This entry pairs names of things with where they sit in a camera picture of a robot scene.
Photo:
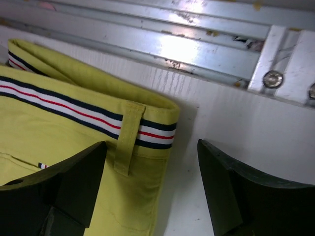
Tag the aluminium table edge rail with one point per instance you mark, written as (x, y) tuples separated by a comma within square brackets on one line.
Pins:
[(262, 46)]

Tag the yellow-green trousers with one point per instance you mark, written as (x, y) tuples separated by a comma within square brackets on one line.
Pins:
[(53, 106)]

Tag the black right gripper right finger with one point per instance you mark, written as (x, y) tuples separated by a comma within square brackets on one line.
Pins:
[(244, 201)]

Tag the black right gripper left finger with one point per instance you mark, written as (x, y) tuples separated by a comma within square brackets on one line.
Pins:
[(56, 201)]

